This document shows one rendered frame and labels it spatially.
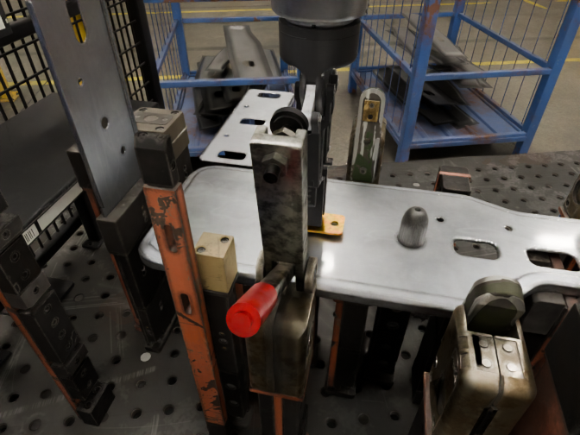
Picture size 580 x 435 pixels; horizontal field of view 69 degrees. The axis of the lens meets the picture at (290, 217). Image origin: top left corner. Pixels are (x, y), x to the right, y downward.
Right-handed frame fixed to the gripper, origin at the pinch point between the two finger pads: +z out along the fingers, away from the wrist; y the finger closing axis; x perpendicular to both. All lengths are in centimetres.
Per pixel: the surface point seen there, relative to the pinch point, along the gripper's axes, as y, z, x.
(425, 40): 175, 31, -25
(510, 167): 73, 35, -46
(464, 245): 35, 35, -30
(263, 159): -17.7, -15.6, 0.7
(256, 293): -23.7, -9.1, -0.2
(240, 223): -1.5, 4.8, 9.1
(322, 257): -5.5, 4.8, -2.3
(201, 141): 158, 88, 89
